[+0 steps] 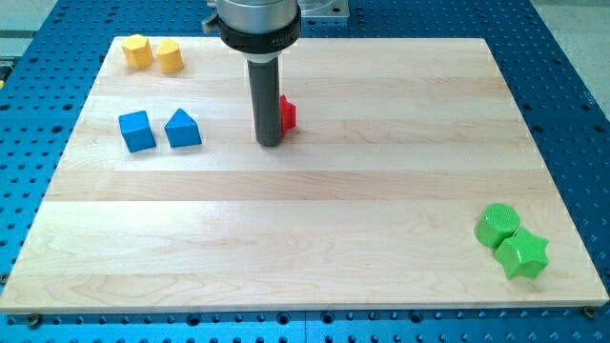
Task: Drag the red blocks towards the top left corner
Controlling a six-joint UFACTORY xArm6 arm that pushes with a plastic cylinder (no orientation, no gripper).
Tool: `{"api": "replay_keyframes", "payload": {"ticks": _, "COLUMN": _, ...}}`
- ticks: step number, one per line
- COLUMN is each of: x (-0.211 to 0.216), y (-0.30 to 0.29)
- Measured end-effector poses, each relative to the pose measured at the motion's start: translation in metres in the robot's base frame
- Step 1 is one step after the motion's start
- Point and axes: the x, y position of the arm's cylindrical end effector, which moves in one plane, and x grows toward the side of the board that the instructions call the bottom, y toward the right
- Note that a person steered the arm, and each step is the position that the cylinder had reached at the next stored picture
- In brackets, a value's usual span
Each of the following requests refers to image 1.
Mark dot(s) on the blue cube block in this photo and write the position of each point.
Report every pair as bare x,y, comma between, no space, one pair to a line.
136,131

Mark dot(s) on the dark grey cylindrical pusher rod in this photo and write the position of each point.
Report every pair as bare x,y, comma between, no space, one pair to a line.
264,87

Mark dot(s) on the board corner screw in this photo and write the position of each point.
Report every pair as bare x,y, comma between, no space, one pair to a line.
33,320
589,312

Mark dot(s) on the left board corner screw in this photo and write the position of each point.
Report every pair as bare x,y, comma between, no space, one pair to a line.
33,320

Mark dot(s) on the yellow hexagonal block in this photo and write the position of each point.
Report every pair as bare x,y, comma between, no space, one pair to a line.
137,51

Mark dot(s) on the blue triangular block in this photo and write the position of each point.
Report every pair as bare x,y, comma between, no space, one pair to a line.
182,130

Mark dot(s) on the green star block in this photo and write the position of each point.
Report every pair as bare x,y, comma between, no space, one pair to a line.
523,254

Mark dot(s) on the green cylinder block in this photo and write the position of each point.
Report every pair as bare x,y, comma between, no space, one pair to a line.
497,222

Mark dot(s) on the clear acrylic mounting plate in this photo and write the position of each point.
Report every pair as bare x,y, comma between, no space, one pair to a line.
325,8

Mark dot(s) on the red block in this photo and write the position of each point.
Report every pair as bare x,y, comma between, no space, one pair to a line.
287,114

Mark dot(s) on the light wooden board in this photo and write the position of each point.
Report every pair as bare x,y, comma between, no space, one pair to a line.
370,201

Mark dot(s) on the right board corner screw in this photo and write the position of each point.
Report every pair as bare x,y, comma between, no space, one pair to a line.
589,312

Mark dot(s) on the yellow cylindrical block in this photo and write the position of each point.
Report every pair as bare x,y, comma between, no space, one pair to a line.
169,56

